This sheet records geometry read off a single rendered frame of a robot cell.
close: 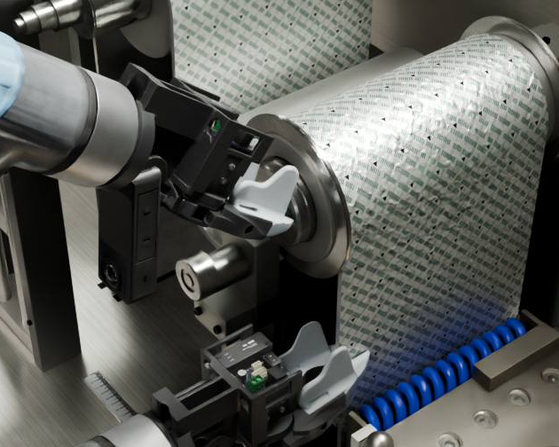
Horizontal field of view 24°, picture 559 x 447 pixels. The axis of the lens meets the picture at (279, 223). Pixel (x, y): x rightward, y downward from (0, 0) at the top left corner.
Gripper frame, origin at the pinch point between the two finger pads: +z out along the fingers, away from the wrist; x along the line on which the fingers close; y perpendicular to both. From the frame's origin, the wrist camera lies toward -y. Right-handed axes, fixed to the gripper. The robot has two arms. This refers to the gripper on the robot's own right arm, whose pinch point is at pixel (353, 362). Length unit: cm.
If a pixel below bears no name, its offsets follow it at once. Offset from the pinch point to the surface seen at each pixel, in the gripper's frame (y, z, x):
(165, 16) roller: 23.7, -1.3, 25.8
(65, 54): -9, 12, 74
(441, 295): 2.6, 10.2, -0.3
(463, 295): 0.9, 13.2, -0.3
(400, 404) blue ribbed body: -4.9, 3.2, -3.2
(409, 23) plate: 10.6, 30.7, 27.7
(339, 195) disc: 20.1, -2.4, 0.0
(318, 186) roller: 19.8, -2.8, 2.1
